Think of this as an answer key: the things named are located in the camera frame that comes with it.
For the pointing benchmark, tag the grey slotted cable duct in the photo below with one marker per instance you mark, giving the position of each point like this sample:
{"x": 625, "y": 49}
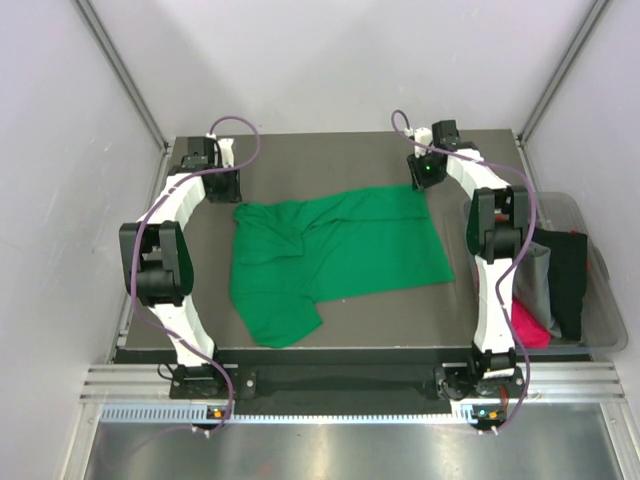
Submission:
{"x": 206, "y": 415}

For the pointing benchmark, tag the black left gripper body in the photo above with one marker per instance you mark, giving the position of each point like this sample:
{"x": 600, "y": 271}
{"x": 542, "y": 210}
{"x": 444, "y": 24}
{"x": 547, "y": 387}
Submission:
{"x": 226, "y": 187}

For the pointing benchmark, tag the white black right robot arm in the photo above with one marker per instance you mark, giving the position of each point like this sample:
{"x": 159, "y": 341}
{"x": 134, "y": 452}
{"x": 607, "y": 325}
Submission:
{"x": 497, "y": 236}

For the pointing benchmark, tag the black folded t-shirt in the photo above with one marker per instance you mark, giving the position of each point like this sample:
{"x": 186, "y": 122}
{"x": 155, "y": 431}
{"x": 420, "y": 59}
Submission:
{"x": 567, "y": 277}

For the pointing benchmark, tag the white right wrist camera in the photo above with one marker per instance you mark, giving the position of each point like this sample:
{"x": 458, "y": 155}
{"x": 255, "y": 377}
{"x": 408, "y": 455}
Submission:
{"x": 418, "y": 138}

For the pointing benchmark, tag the aluminium front frame rail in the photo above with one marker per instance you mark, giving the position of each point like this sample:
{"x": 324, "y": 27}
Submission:
{"x": 570, "y": 382}

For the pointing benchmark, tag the pink t-shirt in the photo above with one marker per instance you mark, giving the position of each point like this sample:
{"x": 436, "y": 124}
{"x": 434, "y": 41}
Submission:
{"x": 530, "y": 332}

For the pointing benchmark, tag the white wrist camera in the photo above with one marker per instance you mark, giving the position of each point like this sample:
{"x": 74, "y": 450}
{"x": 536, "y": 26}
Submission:
{"x": 226, "y": 146}
{"x": 418, "y": 138}

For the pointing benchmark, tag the right aluminium corner post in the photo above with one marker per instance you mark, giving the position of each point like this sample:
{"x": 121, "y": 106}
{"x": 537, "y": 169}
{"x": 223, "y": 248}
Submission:
{"x": 578, "y": 41}

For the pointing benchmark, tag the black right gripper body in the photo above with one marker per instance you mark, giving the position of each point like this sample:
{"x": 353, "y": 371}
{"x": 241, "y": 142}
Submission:
{"x": 424, "y": 171}

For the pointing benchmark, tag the aluminium corner post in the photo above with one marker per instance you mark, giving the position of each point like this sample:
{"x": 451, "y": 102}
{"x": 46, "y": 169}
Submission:
{"x": 578, "y": 41}
{"x": 107, "y": 47}

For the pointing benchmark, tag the clear plastic storage bin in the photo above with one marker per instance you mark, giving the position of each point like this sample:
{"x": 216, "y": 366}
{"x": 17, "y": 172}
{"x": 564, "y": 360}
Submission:
{"x": 602, "y": 327}

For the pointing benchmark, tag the green t-shirt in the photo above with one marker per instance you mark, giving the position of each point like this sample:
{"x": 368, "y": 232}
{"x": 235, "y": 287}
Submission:
{"x": 290, "y": 256}

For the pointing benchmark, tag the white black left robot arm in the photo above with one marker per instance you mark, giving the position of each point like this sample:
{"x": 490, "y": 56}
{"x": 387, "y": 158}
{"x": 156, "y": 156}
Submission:
{"x": 157, "y": 266}

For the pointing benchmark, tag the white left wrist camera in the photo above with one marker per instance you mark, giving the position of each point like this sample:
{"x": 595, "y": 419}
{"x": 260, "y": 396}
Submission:
{"x": 226, "y": 146}

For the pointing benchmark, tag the grey t-shirt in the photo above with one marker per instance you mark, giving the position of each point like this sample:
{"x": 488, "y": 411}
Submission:
{"x": 531, "y": 287}

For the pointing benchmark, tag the left aluminium corner post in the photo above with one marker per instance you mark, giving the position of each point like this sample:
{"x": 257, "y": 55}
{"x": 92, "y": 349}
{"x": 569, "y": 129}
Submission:
{"x": 107, "y": 47}

